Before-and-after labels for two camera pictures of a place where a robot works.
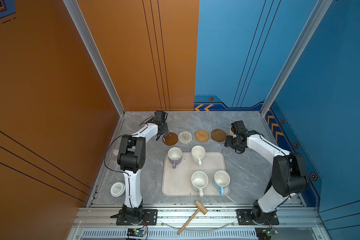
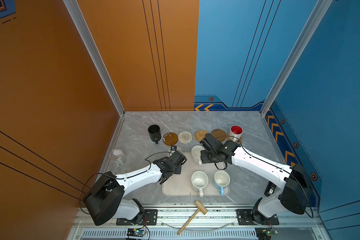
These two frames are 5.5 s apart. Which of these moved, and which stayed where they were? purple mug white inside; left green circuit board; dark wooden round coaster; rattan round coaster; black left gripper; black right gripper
Moved: black left gripper; black right gripper
Stayed: rattan round coaster; left green circuit board; purple mug white inside; dark wooden round coaster
